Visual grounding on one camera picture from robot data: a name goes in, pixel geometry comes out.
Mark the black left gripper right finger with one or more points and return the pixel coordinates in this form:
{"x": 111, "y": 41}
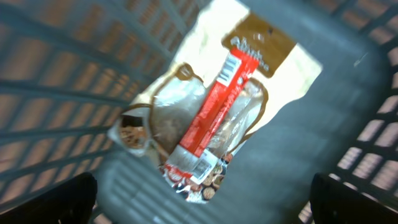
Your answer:
{"x": 335, "y": 203}

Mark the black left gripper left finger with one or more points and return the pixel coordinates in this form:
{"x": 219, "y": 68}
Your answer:
{"x": 71, "y": 202}

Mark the red snack stick packet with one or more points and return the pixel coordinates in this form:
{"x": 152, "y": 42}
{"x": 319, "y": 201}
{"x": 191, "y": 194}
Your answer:
{"x": 190, "y": 159}

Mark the grey plastic mesh basket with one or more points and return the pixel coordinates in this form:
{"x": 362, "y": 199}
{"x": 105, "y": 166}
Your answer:
{"x": 69, "y": 68}

